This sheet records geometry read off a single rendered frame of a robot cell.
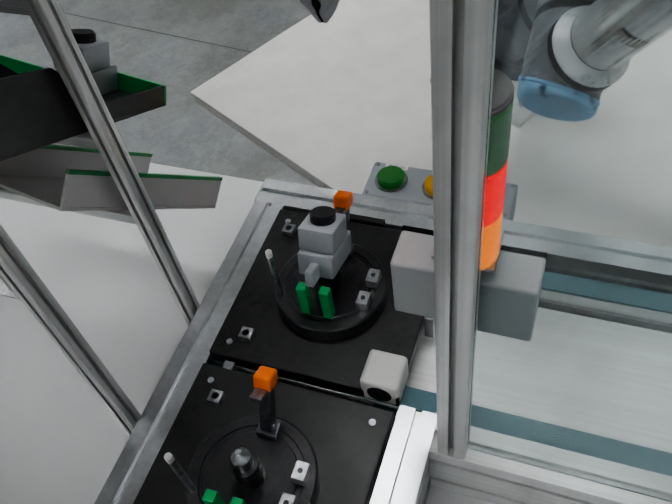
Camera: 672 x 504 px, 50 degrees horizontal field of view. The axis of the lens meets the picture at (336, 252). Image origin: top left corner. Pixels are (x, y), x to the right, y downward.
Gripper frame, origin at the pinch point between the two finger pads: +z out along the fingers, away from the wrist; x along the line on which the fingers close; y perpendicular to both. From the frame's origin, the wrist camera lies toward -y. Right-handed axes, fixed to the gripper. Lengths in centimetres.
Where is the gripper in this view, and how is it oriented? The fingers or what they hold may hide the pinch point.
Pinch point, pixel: (319, 15)
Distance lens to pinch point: 87.2
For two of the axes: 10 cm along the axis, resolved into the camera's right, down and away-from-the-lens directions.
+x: -9.4, -1.8, 2.9
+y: 3.2, -7.6, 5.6
